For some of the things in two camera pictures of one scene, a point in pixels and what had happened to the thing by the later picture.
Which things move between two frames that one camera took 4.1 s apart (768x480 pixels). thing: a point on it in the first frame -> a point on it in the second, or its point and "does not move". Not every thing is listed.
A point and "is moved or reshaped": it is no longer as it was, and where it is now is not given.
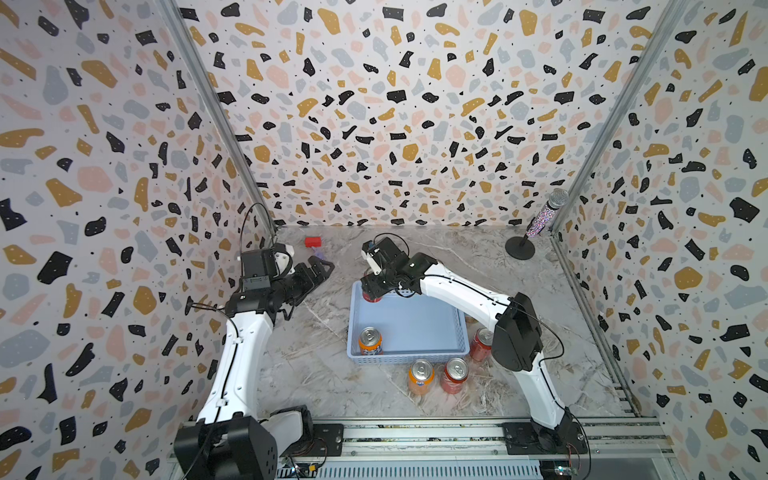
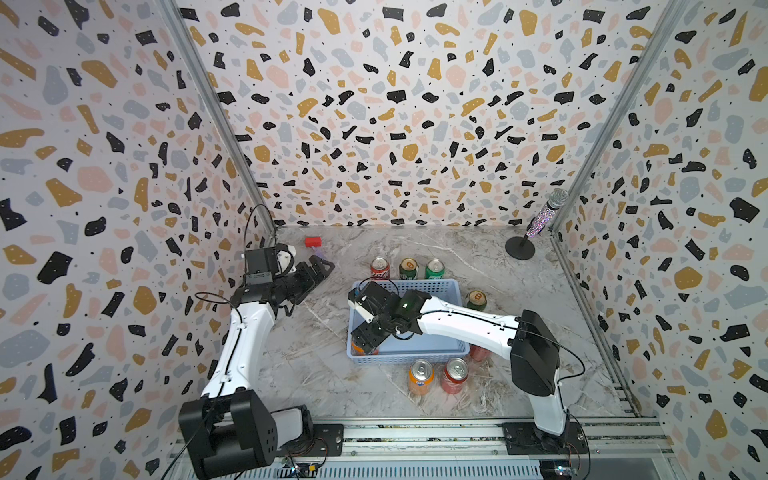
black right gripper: x=367 y=285 -> x=361 y=334
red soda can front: x=455 y=375 does not move
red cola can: x=366 y=297 is moved or reshaped
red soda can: x=481 y=346 does not move
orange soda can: x=421 y=377 does not move
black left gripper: x=309 y=283 does not move
